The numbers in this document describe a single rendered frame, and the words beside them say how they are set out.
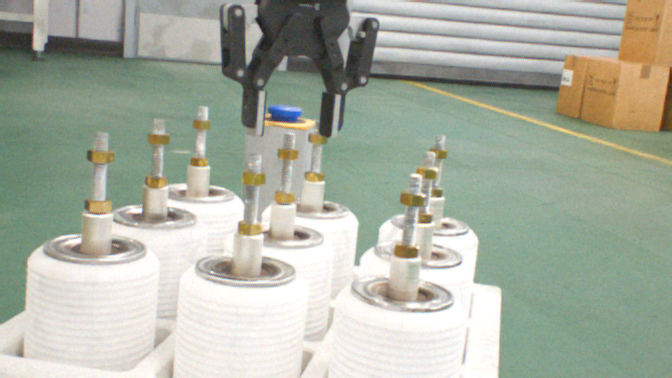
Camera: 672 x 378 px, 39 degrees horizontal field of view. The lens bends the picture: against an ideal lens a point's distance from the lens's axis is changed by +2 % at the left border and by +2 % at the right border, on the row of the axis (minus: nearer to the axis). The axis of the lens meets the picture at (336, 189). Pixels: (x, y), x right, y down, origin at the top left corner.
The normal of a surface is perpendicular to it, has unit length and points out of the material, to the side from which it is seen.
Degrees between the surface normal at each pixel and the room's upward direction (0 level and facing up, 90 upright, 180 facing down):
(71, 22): 90
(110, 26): 90
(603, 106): 90
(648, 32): 90
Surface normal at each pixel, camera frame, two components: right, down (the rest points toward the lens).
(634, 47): -0.95, -0.04
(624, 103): 0.24, 0.21
